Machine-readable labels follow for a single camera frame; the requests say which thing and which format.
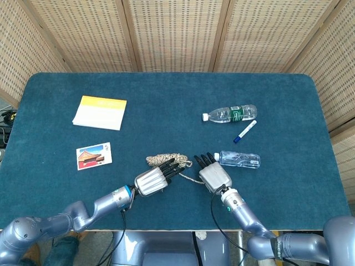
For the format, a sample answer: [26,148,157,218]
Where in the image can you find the blue table cloth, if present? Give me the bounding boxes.
[0,72,351,232]

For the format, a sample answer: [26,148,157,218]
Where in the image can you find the woven folding screen panel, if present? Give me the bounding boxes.
[291,0,355,207]
[0,0,70,108]
[24,0,139,73]
[121,0,231,73]
[213,0,341,73]

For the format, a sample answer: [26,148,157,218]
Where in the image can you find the palace photo postcard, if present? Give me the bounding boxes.
[75,142,113,171]

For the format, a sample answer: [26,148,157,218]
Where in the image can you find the blue-grey robot torso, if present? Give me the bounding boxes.
[110,231,239,266]

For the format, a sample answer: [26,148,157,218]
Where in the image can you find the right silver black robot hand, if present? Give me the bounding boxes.
[193,151,233,194]

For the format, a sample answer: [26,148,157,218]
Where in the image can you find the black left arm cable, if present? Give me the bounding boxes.
[109,191,136,266]

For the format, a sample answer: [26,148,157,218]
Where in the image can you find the beige braided rope bundle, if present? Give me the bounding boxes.
[146,152,205,185]

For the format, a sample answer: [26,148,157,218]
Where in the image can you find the white marker blue cap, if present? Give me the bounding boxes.
[233,120,257,144]

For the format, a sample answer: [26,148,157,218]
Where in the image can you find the yellow and white notebook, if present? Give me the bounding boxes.
[72,95,128,131]

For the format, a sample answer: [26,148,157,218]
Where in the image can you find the black and yellow floor device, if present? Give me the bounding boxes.
[0,110,18,125]

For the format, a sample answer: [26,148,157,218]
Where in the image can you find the clear unlabelled water bottle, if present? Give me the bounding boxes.
[217,150,261,169]

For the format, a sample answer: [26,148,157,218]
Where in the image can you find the person leg in jeans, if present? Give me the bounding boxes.
[19,232,89,266]

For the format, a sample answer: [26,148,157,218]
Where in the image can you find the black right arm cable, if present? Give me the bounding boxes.
[210,186,250,257]

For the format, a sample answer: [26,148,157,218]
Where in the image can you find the green label water bottle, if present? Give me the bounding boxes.
[202,104,258,124]

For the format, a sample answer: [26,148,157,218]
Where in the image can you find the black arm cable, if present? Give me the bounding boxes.
[210,186,250,257]
[109,191,136,266]

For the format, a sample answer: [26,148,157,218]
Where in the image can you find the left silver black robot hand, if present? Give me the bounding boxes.
[134,157,185,198]

